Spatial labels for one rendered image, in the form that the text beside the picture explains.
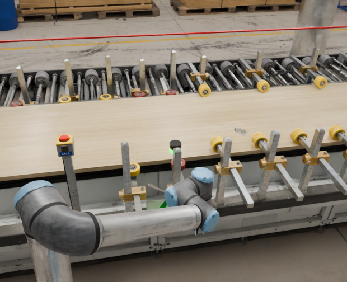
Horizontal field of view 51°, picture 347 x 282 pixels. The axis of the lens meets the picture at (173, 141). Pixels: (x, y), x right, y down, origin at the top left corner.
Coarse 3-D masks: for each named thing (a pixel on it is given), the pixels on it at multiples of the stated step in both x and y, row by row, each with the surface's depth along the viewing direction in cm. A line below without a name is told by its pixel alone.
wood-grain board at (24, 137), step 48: (192, 96) 259; (240, 96) 261; (288, 96) 263; (336, 96) 265; (0, 144) 206; (48, 144) 207; (96, 144) 209; (144, 144) 210; (192, 144) 211; (240, 144) 212; (288, 144) 214; (336, 144) 219
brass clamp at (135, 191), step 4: (132, 188) 184; (136, 188) 184; (140, 188) 184; (144, 188) 184; (120, 192) 181; (132, 192) 182; (136, 192) 182; (140, 192) 182; (144, 192) 182; (120, 196) 181; (124, 196) 181; (128, 196) 181; (132, 196) 182; (140, 196) 183; (144, 196) 184; (120, 200) 182; (124, 200) 182; (128, 200) 183; (132, 200) 183
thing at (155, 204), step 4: (156, 200) 187; (160, 200) 187; (164, 200) 188; (148, 204) 187; (152, 204) 188; (156, 204) 188; (160, 204) 189; (148, 208) 189; (152, 208) 190; (156, 208) 190
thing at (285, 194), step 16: (256, 192) 205; (272, 192) 208; (288, 192) 209; (304, 192) 207; (320, 192) 210; (336, 192) 211; (144, 208) 196; (224, 208) 199; (240, 208) 201; (256, 208) 204; (272, 208) 207; (16, 224) 184; (0, 240) 179; (16, 240) 181
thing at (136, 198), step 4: (136, 176) 193; (132, 180) 191; (136, 180) 191; (132, 184) 188; (136, 184) 188; (136, 196) 181; (136, 200) 178; (136, 204) 176; (140, 204) 176; (136, 208) 174; (140, 208) 174
